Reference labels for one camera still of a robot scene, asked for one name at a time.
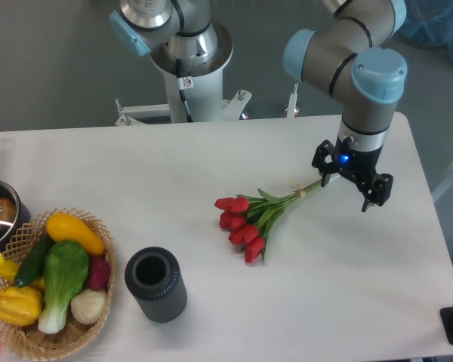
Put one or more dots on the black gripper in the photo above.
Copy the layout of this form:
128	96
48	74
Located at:
357	166

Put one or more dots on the green cucumber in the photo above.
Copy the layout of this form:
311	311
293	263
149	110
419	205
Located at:
33	264

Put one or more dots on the red tulip bouquet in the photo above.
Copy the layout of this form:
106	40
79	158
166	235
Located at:
249	220

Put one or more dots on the yellow squash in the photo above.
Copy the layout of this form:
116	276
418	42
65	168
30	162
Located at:
66	227

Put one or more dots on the woven wicker basket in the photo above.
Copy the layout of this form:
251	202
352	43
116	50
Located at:
30	343

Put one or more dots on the brown bread in pot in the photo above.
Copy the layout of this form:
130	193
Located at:
8	210

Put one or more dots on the red radish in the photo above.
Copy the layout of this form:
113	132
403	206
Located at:
98	273

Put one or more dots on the blue plastic bag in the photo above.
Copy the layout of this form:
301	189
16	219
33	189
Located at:
429	24

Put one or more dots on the green bok choy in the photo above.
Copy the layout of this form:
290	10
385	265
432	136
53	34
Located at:
66	268

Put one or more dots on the dark grey ribbed vase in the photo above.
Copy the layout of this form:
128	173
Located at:
154	278

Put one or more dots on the small yellow gourd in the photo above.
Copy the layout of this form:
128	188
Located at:
8	270

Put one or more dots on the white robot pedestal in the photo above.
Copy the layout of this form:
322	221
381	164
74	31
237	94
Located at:
192	69

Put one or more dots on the white garlic bulb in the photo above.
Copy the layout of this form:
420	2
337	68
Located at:
88	305

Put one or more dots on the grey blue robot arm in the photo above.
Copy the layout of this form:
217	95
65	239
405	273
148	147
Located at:
347	62

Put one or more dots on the yellow bell pepper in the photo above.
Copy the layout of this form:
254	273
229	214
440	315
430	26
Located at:
20	306

